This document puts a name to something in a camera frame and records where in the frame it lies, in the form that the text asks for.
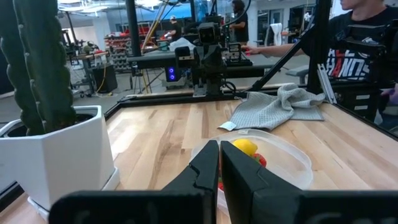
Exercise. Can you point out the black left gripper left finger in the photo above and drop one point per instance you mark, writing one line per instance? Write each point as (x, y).
(205, 174)

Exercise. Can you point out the white bag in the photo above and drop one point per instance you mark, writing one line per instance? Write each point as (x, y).
(182, 44)

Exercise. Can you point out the black drawer cabinet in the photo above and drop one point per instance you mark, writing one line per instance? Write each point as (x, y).
(351, 105)

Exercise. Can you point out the computer tower with blue lights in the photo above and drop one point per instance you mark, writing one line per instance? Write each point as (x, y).
(171, 74)

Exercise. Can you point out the black aluminium table frame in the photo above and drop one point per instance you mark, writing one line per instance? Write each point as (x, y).
(174, 97)

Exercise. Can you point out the white towel tag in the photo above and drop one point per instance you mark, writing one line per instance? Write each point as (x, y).
(228, 126)

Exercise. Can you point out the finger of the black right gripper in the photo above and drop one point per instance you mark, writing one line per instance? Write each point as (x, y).
(217, 59)
(207, 59)

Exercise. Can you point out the green cactus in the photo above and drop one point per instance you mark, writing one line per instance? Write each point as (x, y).
(40, 62)

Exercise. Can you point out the clear plastic tupperware container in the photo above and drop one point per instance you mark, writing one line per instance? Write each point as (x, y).
(289, 168)

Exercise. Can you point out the black box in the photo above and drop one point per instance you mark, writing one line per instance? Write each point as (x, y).
(104, 77)

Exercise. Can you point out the person's hand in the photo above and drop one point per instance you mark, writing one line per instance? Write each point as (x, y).
(250, 50)

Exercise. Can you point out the grey desk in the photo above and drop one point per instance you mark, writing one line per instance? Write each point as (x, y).
(149, 60)

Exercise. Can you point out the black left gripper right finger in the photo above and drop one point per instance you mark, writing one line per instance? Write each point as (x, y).
(245, 193)

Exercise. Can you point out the yellow toy lemon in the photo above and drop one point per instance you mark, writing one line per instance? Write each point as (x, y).
(245, 147)

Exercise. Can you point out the black support pole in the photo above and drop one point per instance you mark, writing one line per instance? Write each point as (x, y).
(318, 46)
(133, 28)

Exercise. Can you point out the white hanging cloth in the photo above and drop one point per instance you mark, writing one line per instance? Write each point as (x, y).
(276, 34)

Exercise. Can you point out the red toy strawberry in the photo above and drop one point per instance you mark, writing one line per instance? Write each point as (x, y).
(261, 160)
(220, 186)

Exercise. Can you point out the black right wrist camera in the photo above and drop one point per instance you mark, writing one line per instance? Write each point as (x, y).
(207, 32)

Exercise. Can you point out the person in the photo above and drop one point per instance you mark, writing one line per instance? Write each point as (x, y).
(176, 29)
(342, 18)
(241, 25)

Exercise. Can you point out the grey cloth towel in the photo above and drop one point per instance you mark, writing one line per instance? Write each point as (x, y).
(264, 112)

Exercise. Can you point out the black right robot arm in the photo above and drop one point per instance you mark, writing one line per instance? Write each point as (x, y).
(211, 84)

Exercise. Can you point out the black diagonal brace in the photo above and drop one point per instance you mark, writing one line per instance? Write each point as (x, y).
(280, 63)

